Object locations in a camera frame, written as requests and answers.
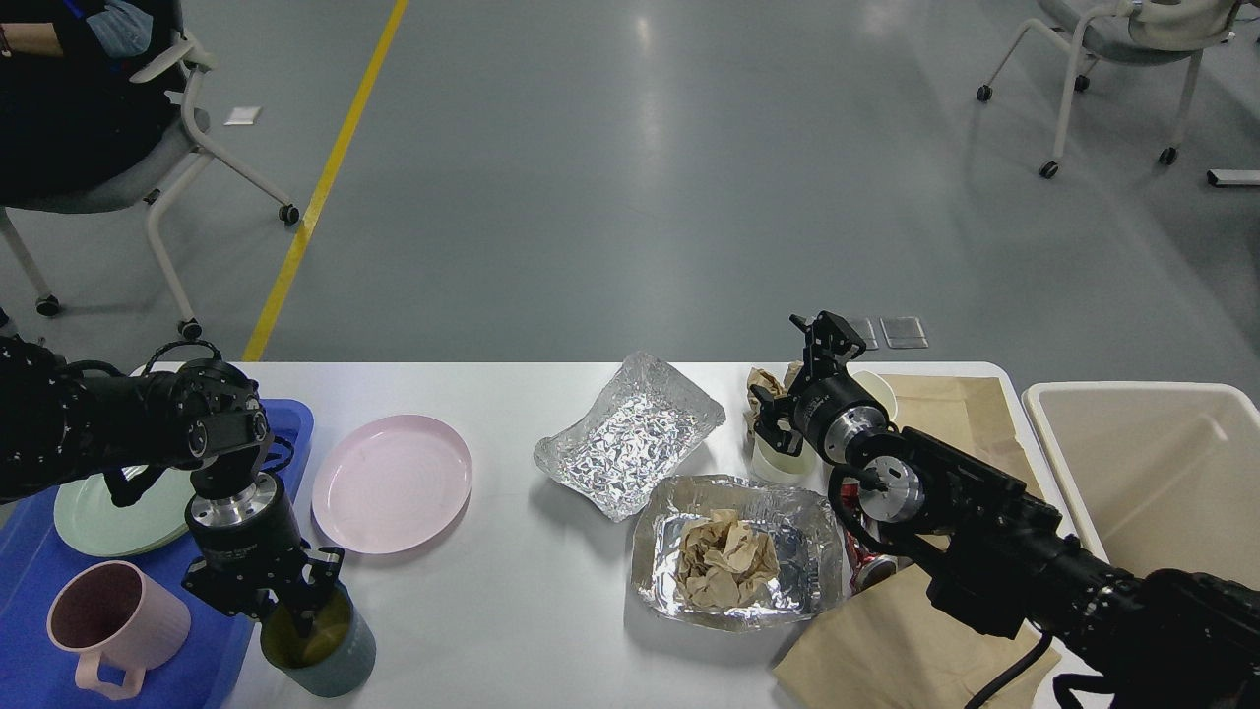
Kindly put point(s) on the crumpled brown paper ball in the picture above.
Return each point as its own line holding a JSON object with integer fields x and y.
{"x": 723, "y": 562}

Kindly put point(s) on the dark teal mug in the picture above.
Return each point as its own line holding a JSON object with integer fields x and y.
{"x": 335, "y": 658}

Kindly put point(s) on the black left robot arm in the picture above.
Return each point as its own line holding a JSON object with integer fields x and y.
{"x": 67, "y": 421}

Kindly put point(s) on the beige plastic bin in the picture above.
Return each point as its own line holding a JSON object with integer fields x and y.
{"x": 1156, "y": 474}

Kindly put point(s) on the empty crumpled foil tray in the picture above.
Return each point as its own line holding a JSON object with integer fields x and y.
{"x": 643, "y": 424}

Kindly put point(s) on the grey chair in background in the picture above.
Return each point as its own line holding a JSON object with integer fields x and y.
{"x": 1125, "y": 33}

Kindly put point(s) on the grey office chair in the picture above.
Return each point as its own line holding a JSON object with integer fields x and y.
{"x": 183, "y": 152}

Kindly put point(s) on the crushed red soda can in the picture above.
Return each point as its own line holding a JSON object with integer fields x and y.
{"x": 867, "y": 567}

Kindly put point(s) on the white floor tag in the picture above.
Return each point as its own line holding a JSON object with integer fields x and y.
{"x": 243, "y": 116}

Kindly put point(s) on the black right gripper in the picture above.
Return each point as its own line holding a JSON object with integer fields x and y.
{"x": 824, "y": 406}

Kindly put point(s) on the pink plate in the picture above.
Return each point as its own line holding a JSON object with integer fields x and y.
{"x": 392, "y": 485}

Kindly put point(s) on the green plate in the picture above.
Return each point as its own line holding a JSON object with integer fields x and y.
{"x": 87, "y": 520}

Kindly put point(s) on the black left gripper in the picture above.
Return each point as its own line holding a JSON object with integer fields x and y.
{"x": 251, "y": 550}

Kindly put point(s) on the small crumpled brown paper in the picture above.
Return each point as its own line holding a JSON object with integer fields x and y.
{"x": 778, "y": 387}

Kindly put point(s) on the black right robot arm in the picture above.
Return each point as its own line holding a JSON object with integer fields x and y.
{"x": 1171, "y": 639}

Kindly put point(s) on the person in black clothes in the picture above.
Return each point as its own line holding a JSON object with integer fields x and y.
{"x": 71, "y": 116}

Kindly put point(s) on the blue plastic tray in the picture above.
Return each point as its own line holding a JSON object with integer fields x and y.
{"x": 36, "y": 674}

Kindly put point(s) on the pink mug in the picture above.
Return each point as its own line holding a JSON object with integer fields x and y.
{"x": 120, "y": 623}

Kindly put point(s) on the foil tray with paper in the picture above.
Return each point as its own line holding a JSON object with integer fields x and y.
{"x": 806, "y": 539}

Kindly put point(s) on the white object at right edge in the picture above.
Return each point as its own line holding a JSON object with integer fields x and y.
{"x": 1220, "y": 177}

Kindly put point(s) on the silver floor outlet plates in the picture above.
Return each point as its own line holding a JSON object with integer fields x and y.
{"x": 898, "y": 333}

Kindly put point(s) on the brown paper bag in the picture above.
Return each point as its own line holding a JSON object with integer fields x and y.
{"x": 888, "y": 647}

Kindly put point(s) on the white paper cup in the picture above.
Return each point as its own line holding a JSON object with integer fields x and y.
{"x": 880, "y": 390}
{"x": 770, "y": 466}

